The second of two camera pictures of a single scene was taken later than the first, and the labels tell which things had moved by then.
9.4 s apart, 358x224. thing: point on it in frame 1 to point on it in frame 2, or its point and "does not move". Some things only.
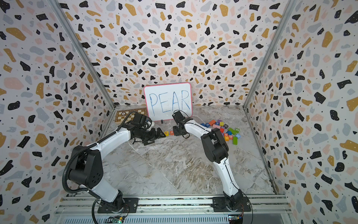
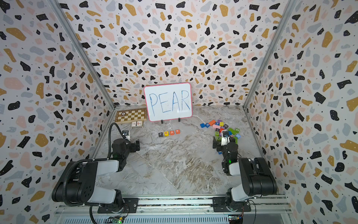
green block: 234,131 does not move
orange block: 212,122 does not move
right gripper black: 175,133 to 217,144
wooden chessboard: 121,116 does not move
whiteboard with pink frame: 162,100 does not move
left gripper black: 158,132 to 132,146
